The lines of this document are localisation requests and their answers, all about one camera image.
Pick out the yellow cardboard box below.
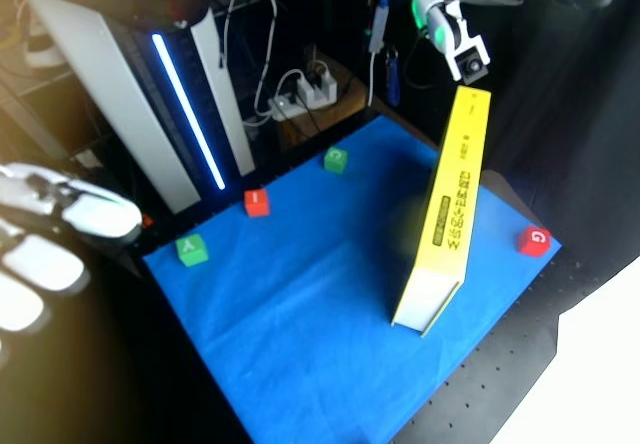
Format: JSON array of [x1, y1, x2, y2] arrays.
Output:
[[391, 85, 492, 338]]

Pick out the green block with Y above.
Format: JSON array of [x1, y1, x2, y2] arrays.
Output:
[[174, 233, 210, 268]]

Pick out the white tower with blue light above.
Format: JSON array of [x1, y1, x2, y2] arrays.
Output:
[[22, 0, 256, 215]]

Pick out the blue hanging tool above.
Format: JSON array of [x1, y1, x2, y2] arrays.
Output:
[[385, 48, 402, 107]]

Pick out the red block with I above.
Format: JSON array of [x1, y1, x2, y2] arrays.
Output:
[[243, 188, 272, 219]]

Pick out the black curtain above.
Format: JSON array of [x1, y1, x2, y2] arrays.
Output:
[[487, 0, 640, 315]]

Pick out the round wooden stool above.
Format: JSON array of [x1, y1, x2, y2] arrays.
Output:
[[272, 51, 369, 153]]

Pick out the white power strip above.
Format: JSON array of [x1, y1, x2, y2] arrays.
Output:
[[294, 62, 340, 107]]

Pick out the blue table cloth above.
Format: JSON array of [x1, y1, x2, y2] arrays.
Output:
[[142, 113, 564, 444]]

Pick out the green block with question mark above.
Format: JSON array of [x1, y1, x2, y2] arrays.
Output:
[[322, 147, 350, 175]]

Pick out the red block with G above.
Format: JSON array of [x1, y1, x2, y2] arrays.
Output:
[[516, 225, 553, 258]]

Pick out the white looping cable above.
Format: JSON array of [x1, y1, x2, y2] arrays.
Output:
[[219, 0, 280, 128]]

